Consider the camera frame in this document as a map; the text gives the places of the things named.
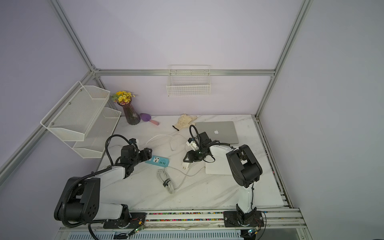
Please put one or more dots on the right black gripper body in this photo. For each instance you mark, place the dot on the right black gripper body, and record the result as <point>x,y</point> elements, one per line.
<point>198,155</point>

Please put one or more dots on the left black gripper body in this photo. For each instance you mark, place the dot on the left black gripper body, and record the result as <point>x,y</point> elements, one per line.
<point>141,157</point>

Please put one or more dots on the white laptop charger brick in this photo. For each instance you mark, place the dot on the white laptop charger brick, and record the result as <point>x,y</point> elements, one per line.
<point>186,165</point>

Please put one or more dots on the teal power strip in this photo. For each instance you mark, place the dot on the teal power strip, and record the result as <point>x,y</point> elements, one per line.
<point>158,161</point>

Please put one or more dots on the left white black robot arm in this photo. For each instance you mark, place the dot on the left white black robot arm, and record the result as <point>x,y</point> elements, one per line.
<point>80,202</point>

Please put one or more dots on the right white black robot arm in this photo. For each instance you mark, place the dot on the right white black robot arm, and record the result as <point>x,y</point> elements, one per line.
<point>242,165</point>

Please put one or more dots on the silver apple laptop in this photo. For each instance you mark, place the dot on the silver apple laptop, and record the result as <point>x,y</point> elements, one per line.
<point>225,132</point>

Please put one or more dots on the beige work glove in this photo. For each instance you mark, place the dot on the beige work glove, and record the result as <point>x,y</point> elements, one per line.
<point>184,121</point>

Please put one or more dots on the dark purple glass vase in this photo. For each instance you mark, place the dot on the dark purple glass vase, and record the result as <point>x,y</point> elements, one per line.
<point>130,113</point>

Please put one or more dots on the purple pink hairbrush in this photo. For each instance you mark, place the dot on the purple pink hairbrush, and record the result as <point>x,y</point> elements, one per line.
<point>147,118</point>

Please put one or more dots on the yellow artificial flowers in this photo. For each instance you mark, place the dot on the yellow artificial flowers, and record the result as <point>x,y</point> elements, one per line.
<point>122,97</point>

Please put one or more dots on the white two-tier mesh shelf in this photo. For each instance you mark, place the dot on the white two-tier mesh shelf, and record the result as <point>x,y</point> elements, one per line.
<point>82,120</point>

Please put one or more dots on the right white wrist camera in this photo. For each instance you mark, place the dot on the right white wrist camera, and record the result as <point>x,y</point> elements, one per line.
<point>192,144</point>

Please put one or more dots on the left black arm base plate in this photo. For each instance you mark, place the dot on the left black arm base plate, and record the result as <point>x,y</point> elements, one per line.
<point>129,221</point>

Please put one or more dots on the white wire wall basket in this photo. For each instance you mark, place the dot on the white wire wall basket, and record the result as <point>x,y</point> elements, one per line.
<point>189,80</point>

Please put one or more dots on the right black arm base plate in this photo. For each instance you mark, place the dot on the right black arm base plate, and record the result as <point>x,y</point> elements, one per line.
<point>251,219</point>

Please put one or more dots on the aluminium frame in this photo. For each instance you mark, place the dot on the aluminium frame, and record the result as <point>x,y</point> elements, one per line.
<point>94,74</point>

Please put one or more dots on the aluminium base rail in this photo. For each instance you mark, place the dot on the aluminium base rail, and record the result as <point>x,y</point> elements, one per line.
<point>280,218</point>

